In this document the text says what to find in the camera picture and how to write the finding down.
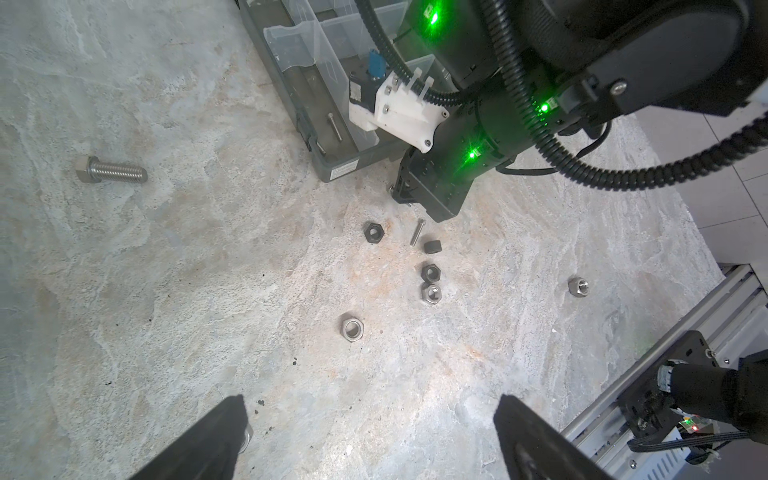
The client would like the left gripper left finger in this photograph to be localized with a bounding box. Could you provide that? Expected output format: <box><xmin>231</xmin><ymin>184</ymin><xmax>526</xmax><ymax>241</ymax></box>
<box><xmin>131</xmin><ymin>395</ymin><xmax>249</xmax><ymax>479</ymax></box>

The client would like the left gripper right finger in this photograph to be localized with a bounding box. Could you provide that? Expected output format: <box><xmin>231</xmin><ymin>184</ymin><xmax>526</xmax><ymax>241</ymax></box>
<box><xmin>493</xmin><ymin>395</ymin><xmax>611</xmax><ymax>479</ymax></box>

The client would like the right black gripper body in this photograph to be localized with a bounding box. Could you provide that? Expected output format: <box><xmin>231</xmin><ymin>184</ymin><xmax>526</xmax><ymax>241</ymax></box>
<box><xmin>391</xmin><ymin>110</ymin><xmax>532</xmax><ymax>222</ymax></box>

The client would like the grey compartment organizer box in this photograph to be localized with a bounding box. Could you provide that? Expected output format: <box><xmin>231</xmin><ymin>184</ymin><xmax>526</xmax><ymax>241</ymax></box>
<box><xmin>236</xmin><ymin>0</ymin><xmax>457</xmax><ymax>184</ymax></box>

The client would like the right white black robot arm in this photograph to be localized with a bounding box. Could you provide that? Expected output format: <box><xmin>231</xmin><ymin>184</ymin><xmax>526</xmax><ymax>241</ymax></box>
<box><xmin>349</xmin><ymin>1</ymin><xmax>767</xmax><ymax>222</ymax></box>

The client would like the black nut upper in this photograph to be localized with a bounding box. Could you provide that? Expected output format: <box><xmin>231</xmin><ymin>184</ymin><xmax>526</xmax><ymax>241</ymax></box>
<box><xmin>364</xmin><ymin>222</ymin><xmax>385</xmax><ymax>244</ymax></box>

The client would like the black nut lower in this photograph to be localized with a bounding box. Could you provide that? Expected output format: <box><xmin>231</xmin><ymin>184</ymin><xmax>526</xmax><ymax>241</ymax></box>
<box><xmin>421</xmin><ymin>264</ymin><xmax>442</xmax><ymax>284</ymax></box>

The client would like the small steel nut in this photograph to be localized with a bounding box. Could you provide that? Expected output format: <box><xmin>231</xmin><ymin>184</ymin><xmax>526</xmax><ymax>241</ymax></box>
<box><xmin>421</xmin><ymin>283</ymin><xmax>442</xmax><ymax>305</ymax></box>

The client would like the right circuit board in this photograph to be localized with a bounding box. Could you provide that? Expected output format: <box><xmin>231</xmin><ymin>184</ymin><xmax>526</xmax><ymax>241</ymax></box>
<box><xmin>676</xmin><ymin>415</ymin><xmax>718</xmax><ymax>439</ymax></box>

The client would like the steel nut right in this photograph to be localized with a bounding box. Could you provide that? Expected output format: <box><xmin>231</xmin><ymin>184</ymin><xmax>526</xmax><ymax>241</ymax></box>
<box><xmin>568</xmin><ymin>276</ymin><xmax>590</xmax><ymax>298</ymax></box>

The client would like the steel nut centre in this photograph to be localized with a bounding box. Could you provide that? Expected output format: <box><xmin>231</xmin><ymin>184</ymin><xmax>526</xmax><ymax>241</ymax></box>
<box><xmin>340</xmin><ymin>313</ymin><xmax>365</xmax><ymax>343</ymax></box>

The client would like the large steel bolt near left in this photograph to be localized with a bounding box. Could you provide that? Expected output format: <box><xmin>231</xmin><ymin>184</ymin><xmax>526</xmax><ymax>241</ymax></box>
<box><xmin>74</xmin><ymin>156</ymin><xmax>148</xmax><ymax>184</ymax></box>

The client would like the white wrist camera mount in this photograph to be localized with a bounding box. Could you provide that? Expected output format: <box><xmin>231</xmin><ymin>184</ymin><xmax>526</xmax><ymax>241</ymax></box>
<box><xmin>349</xmin><ymin>50</ymin><xmax>449</xmax><ymax>153</ymax></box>

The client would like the aluminium mounting rail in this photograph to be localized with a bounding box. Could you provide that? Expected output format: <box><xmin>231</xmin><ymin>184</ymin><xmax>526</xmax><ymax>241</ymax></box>
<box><xmin>563</xmin><ymin>265</ymin><xmax>767</xmax><ymax>479</ymax></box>

